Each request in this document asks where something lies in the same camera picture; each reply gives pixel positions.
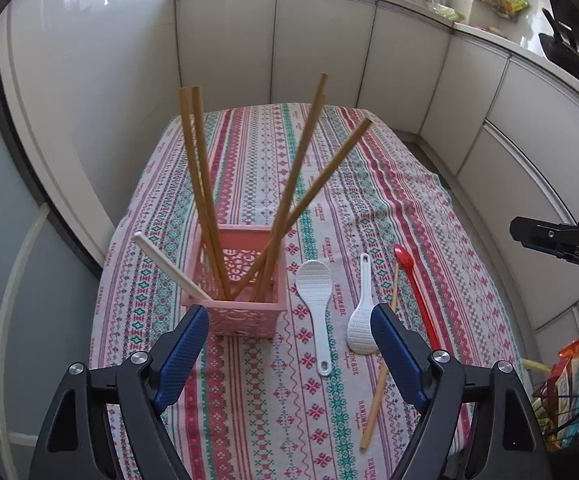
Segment white plastic spoon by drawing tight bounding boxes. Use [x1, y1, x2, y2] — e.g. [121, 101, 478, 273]
[132, 232, 211, 300]

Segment red plastic spoon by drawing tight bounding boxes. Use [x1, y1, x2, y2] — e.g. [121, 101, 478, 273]
[393, 244, 441, 350]

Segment white rice paddle right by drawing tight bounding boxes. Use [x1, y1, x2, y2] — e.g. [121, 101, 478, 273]
[347, 252, 377, 356]

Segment white rice paddle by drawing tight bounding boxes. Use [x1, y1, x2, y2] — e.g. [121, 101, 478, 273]
[295, 260, 333, 377]
[347, 252, 377, 356]

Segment wooden chopstick lying vertical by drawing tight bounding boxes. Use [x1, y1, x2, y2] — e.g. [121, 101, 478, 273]
[360, 263, 400, 452]

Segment pink perforated plastic basket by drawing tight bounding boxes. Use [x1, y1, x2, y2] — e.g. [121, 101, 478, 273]
[181, 224, 288, 339]

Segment white rice paddle left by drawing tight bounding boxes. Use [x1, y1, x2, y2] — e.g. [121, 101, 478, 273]
[295, 260, 333, 377]

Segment patterned striped tablecloth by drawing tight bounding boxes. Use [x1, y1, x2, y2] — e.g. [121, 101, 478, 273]
[90, 103, 523, 479]

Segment black wok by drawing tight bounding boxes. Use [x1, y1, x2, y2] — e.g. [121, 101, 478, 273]
[539, 8, 579, 80]

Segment yellow green packet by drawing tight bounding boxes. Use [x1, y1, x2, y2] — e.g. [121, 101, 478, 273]
[499, 0, 530, 20]

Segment glass door with frame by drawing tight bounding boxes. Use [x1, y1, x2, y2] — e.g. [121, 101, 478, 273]
[0, 100, 99, 479]

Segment wire basket with packets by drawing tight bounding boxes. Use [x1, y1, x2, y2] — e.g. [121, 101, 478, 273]
[532, 337, 579, 453]

